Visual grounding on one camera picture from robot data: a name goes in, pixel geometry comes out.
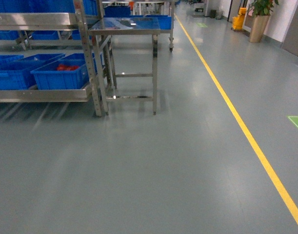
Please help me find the gold planter with plant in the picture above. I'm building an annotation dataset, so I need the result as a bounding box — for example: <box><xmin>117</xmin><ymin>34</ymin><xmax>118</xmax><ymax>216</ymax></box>
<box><xmin>248</xmin><ymin>0</ymin><xmax>279</xmax><ymax>43</ymax></box>

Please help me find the stainless steel work table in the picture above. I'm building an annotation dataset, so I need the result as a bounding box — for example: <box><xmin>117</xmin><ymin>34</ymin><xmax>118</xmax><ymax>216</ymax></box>
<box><xmin>88</xmin><ymin>17</ymin><xmax>163</xmax><ymax>115</ymax></box>

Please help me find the stainless steel shelf rack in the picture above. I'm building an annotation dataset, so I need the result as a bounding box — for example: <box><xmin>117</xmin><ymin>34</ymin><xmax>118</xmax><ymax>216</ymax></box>
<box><xmin>0</xmin><ymin>0</ymin><xmax>112</xmax><ymax>117</ymax></box>

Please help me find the blue bin with red wrap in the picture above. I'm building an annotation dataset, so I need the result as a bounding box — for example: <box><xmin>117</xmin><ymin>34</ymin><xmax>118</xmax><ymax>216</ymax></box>
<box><xmin>31</xmin><ymin>53</ymin><xmax>89</xmax><ymax>90</ymax></box>

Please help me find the yellow mop bucket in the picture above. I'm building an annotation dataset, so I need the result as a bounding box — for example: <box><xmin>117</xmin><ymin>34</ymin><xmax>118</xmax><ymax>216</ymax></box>
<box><xmin>231</xmin><ymin>7</ymin><xmax>246</xmax><ymax>31</ymax></box>

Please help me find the blue bin at left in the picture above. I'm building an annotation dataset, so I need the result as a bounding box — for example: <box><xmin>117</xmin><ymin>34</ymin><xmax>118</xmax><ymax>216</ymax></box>
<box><xmin>0</xmin><ymin>53</ymin><xmax>65</xmax><ymax>90</ymax></box>

